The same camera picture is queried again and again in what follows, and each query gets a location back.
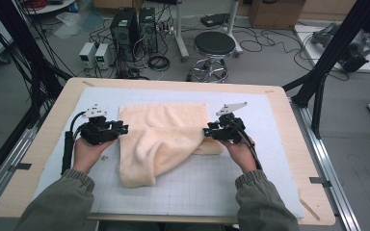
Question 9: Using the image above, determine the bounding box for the large black computer tower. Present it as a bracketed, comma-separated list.
[110, 7, 141, 62]

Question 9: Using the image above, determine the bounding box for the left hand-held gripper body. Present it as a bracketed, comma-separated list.
[76, 103, 119, 146]

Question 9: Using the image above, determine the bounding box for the thin wooden stick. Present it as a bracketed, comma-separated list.
[298, 189, 321, 222]

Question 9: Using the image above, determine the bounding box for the round white table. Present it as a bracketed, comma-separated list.
[22, 0, 78, 15]

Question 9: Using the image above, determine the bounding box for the cream terry towel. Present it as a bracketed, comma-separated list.
[117, 102, 224, 189]

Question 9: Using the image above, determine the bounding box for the slim black computer tower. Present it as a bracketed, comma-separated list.
[138, 7, 158, 54]

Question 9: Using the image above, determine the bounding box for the cardboard box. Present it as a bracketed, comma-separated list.
[249, 0, 307, 30]

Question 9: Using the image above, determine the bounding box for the flat black device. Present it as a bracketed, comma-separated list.
[200, 13, 230, 28]

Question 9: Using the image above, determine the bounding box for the white board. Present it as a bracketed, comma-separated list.
[293, 23, 370, 74]

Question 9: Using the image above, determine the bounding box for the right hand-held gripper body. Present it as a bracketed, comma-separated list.
[212, 101, 249, 144]

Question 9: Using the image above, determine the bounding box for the black frame strut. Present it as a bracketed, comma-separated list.
[282, 0, 370, 139]

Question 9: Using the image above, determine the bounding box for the white stand leg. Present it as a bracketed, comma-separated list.
[225, 0, 244, 57]
[174, 0, 191, 62]

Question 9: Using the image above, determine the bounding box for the coiled black cable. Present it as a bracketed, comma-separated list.
[147, 55, 172, 71]

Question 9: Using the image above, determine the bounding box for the white grid mat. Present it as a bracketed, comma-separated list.
[32, 86, 305, 219]

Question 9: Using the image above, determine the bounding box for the black frame with cables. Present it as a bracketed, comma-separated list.
[0, 0, 71, 129]

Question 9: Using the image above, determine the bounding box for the person's right hand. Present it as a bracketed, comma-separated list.
[221, 136, 257, 174]

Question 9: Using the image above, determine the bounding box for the black round stool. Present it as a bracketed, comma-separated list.
[191, 31, 237, 84]

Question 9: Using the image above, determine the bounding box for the clear plastic bag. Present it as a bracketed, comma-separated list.
[56, 12, 91, 39]

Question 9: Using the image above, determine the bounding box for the grey machine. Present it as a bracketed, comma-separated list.
[311, 22, 370, 73]

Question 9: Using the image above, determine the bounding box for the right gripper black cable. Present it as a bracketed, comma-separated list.
[234, 119, 264, 171]

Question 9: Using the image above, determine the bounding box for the white power supply unit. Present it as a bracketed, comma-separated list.
[94, 42, 115, 70]
[78, 41, 97, 69]

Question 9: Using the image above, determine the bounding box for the aluminium rail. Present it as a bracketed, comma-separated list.
[0, 128, 37, 219]
[290, 97, 362, 231]

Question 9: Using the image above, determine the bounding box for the person's left hand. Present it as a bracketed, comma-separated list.
[73, 138, 117, 174]

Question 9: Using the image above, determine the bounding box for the black table bracket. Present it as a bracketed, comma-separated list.
[8, 163, 33, 171]
[308, 176, 332, 188]

